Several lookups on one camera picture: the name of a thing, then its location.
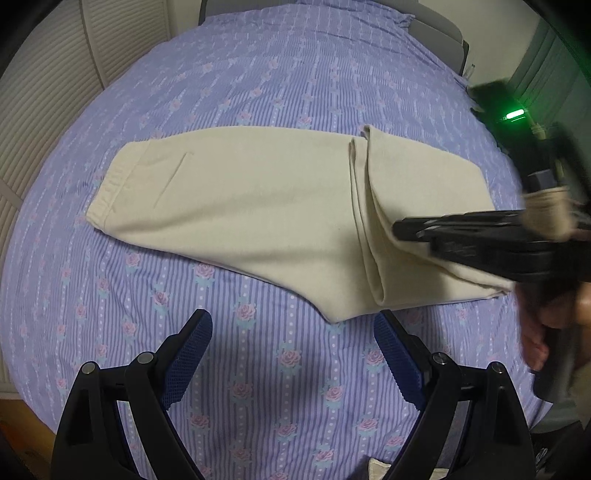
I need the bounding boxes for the white louvered wardrobe door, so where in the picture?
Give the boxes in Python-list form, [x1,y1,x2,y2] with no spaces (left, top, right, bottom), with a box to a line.
[0,194,21,388]
[95,0,172,86]
[0,0,107,199]

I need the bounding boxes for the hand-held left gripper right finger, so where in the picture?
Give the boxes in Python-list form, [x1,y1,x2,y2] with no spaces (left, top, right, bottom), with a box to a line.
[373,309,539,480]

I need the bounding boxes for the cream pants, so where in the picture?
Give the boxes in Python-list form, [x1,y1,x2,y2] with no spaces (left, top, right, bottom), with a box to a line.
[87,124,518,324]

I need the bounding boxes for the person's right hand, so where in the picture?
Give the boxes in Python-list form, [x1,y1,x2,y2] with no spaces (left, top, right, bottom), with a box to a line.
[517,286,591,373]

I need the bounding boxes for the grey upholstered headboard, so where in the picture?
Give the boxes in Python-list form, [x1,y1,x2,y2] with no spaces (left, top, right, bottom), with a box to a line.
[406,0,471,77]

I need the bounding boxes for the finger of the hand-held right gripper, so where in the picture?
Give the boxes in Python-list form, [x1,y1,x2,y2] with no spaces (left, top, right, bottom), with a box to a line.
[429,233,536,280]
[392,210,527,241]

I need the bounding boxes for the blue floral duvet cover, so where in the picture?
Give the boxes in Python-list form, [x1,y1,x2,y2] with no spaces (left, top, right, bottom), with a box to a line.
[0,0,555,480]

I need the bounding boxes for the cream cloth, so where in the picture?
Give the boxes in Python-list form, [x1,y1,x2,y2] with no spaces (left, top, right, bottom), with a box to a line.
[367,457,395,480]

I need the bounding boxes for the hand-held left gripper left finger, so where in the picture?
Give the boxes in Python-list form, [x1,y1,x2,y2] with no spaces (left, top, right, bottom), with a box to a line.
[51,308,214,480]

